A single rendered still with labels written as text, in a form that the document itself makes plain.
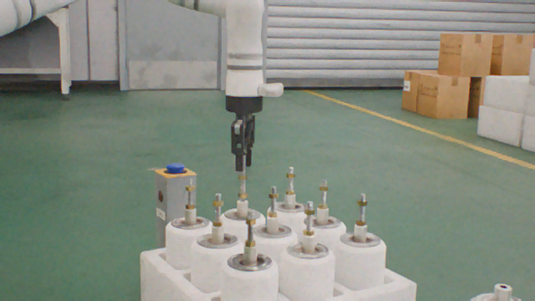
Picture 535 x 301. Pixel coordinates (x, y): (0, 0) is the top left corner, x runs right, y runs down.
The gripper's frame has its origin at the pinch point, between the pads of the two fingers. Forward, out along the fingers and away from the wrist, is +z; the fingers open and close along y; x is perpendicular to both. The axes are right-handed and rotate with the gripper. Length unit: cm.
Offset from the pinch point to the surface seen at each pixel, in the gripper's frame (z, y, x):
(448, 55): -8, -354, 82
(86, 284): 36, -14, -42
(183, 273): 18.2, 15.8, -8.0
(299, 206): 10.8, -8.1, 11.1
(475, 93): 18, -352, 103
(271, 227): 9.7, 10.1, 7.5
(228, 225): 11.9, 4.4, -2.0
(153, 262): 18.1, 11.6, -15.3
